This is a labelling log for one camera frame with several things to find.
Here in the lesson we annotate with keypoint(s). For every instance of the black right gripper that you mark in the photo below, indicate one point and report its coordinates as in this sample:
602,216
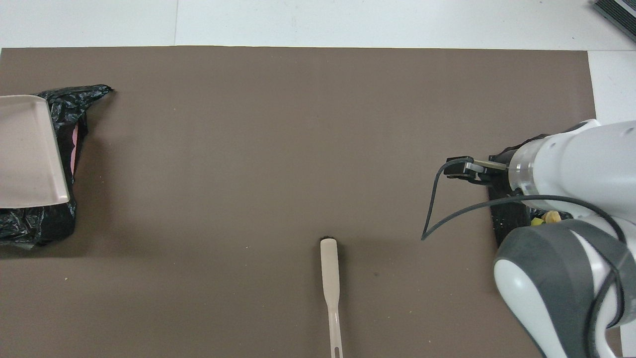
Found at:
492,178

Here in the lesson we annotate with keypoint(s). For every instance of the small yellow green sponge piece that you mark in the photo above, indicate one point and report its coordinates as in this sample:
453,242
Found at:
536,222

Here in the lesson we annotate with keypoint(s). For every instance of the striped croissant piece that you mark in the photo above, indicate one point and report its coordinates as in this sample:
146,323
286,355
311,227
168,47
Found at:
551,217

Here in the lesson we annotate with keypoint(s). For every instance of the beige hand brush black bristles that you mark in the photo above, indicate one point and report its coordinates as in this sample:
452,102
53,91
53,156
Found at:
329,268

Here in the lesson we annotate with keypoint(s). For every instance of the beige plastic dustpan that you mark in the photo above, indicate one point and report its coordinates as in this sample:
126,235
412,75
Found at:
30,154

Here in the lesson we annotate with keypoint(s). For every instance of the black plastic trash bag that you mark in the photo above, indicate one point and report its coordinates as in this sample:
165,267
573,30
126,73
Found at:
507,219
30,223

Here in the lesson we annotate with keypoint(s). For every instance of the pink plastic bin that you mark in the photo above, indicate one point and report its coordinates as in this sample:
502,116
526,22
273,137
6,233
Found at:
74,149

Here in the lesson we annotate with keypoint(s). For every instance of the brown table mat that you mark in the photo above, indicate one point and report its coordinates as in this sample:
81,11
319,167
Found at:
248,124

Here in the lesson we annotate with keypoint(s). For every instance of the dark grey ribbed object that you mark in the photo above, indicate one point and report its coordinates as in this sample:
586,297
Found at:
618,12

